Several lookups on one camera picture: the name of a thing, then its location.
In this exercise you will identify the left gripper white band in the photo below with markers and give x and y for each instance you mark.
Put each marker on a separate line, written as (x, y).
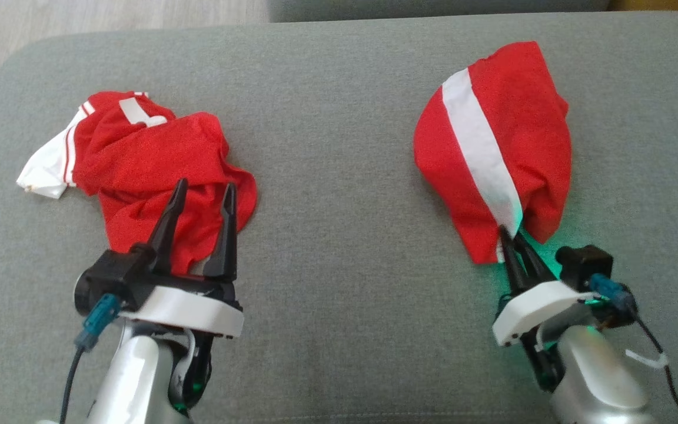
(198, 309)

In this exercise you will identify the grey fabric sofa seat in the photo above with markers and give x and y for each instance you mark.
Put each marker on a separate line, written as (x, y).
(339, 235)

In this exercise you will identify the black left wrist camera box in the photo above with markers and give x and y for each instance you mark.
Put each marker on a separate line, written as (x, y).
(109, 277)

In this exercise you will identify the yellow object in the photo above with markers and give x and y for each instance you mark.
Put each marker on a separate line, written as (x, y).
(662, 5)

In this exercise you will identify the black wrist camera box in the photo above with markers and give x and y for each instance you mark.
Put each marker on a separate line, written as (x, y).
(586, 262)
(109, 277)

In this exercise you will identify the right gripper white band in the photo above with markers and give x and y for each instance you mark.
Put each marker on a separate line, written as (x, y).
(536, 306)

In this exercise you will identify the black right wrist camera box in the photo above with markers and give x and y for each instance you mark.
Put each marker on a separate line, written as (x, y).
(586, 262)

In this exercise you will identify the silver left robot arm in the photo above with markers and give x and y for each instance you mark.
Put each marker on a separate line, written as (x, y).
(133, 377)

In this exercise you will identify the red jersey white sleeves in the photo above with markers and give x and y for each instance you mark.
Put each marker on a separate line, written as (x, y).
(139, 165)

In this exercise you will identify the red shorts white stripe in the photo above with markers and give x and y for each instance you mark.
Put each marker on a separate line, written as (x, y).
(527, 118)

